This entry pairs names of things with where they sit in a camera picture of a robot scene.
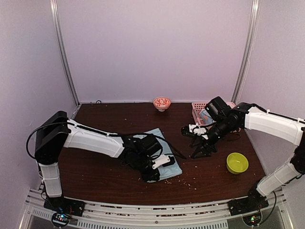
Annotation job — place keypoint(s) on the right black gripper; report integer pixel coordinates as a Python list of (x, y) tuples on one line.
[(208, 152)]

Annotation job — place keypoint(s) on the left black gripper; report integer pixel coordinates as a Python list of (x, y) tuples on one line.
[(153, 176)]

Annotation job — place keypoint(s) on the blue polka dot towel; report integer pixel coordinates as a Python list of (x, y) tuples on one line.
[(206, 118)]

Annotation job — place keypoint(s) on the plain light blue towel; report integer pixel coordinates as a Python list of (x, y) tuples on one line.
[(169, 171)]

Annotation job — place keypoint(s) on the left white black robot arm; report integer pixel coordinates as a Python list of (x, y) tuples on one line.
[(60, 132)]

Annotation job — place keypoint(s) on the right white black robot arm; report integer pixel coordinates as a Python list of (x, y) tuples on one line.
[(250, 116)]

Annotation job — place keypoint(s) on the lime green bowl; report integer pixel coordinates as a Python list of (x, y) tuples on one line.
[(236, 163)]

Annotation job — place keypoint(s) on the pink plastic basket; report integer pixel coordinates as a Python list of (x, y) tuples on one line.
[(197, 112)]

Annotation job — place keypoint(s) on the orange patterned ceramic bowl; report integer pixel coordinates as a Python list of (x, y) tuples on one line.
[(161, 103)]

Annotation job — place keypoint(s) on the pink rolled towel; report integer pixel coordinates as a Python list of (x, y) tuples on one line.
[(231, 104)]

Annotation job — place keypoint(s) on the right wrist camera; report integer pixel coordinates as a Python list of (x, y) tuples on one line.
[(192, 130)]

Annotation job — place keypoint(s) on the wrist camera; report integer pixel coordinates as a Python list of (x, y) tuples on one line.
[(192, 130), (163, 160)]

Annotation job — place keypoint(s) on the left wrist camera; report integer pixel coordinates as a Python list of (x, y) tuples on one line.
[(163, 160)]

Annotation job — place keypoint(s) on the front aluminium rail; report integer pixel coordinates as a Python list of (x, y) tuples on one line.
[(209, 215)]

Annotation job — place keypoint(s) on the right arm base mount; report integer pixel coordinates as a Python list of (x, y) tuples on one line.
[(245, 205)]

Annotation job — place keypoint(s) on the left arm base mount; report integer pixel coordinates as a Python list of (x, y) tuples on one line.
[(65, 205)]

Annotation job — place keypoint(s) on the right aluminium frame post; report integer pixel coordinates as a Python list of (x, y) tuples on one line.
[(252, 27)]

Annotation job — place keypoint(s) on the aluminium frame post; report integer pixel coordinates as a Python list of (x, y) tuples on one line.
[(252, 27), (62, 51)]

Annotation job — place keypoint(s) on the left aluminium frame post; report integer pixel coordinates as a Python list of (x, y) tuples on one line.
[(62, 51)]

